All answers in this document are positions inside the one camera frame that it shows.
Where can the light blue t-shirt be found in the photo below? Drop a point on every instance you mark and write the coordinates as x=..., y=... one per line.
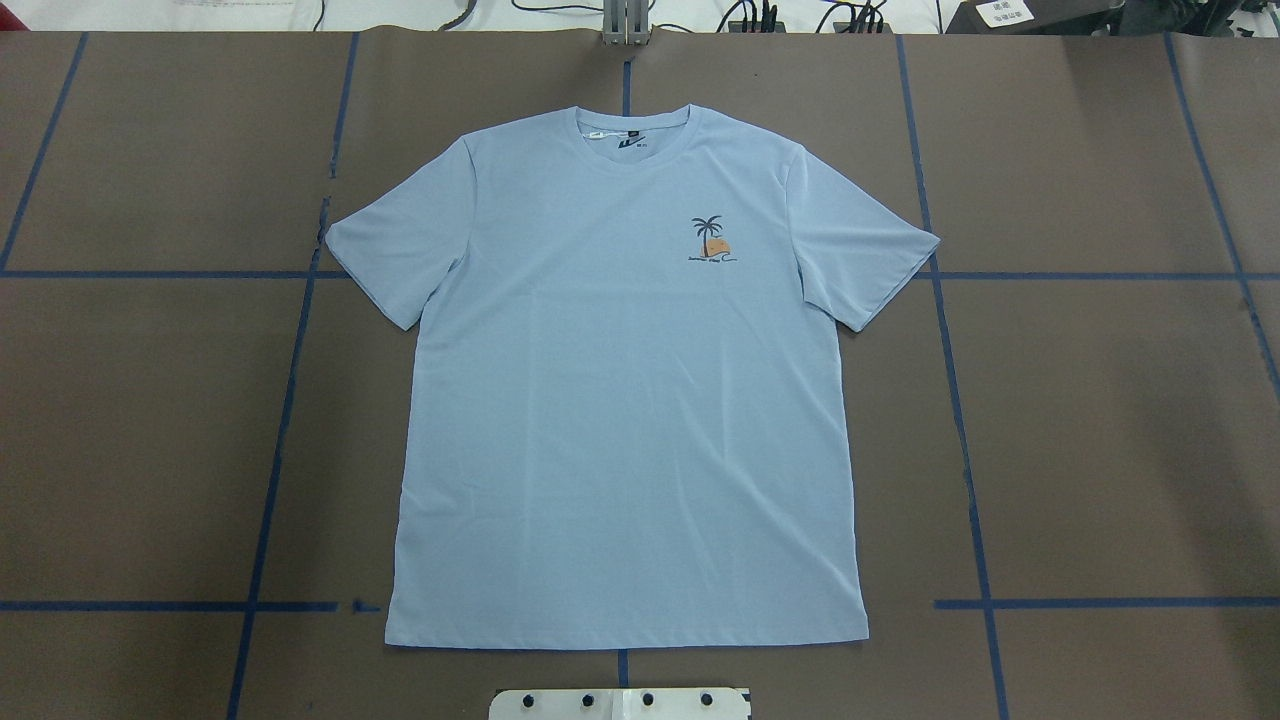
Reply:
x=627, y=417

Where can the aluminium frame post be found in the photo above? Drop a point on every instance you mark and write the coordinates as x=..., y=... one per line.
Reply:
x=626, y=22

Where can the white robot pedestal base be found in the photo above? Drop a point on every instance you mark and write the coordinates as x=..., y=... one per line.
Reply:
x=623, y=703

